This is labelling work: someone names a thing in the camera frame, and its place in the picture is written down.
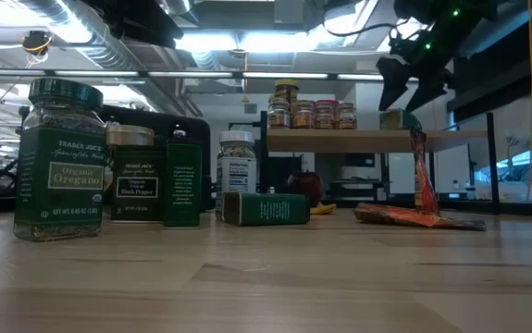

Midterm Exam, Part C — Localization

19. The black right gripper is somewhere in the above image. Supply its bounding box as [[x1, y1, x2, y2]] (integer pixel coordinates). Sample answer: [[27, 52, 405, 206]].
[[377, 18, 468, 114]]

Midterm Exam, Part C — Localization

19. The black yellow ceiling device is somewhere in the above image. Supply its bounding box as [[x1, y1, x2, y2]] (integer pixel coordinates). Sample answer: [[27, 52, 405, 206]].
[[21, 30, 54, 64]]

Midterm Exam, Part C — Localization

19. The yellow-lid chili crunch jar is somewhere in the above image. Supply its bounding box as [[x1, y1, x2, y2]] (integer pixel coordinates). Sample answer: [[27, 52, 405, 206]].
[[273, 79, 300, 117]]

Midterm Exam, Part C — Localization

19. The yellow cloth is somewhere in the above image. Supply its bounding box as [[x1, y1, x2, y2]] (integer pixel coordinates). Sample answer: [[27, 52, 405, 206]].
[[310, 202, 338, 216]]

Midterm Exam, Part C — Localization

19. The wooden shelf board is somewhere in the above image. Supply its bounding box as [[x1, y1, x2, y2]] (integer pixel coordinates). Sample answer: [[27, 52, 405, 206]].
[[267, 128, 488, 154]]

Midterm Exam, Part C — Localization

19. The long ceiling light bar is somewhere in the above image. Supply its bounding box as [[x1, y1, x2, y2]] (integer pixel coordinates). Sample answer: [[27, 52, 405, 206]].
[[0, 68, 385, 83]]

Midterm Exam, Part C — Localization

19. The white background cabinet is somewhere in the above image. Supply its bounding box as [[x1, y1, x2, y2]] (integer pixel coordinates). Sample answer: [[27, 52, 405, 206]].
[[431, 143, 476, 195]]

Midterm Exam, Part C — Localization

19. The green black pepper tin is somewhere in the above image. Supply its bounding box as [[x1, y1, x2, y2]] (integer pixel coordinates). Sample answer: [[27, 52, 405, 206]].
[[222, 191, 312, 228], [110, 146, 166, 223], [163, 138, 204, 228]]

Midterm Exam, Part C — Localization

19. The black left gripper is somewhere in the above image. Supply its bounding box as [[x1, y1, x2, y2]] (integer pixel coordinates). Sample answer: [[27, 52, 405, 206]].
[[82, 0, 186, 50]]

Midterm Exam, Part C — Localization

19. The red apple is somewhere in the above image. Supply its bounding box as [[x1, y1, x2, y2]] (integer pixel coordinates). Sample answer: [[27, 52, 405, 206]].
[[287, 169, 323, 208]]

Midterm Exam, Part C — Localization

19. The orange taco seasoning packet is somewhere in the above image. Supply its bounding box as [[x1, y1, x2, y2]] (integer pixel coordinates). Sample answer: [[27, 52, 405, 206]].
[[353, 202, 488, 232], [408, 128, 441, 215]]

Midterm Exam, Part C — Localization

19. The white-lid bagel seasoning jar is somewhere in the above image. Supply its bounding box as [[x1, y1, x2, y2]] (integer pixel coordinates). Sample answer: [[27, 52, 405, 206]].
[[216, 130, 257, 218]]

